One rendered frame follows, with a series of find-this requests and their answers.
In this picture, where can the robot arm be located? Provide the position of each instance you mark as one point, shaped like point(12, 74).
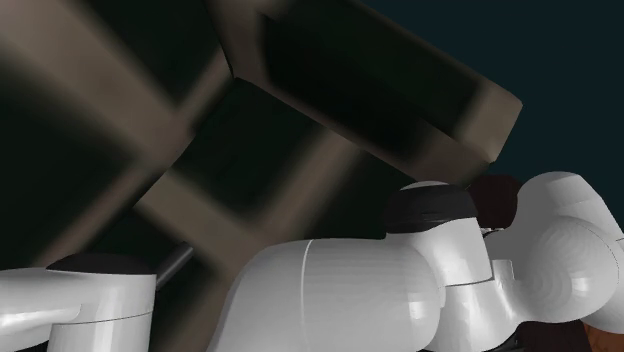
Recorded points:
point(370, 292)

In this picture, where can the brown framed dark cabinet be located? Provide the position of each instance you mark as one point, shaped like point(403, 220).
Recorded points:
point(161, 122)

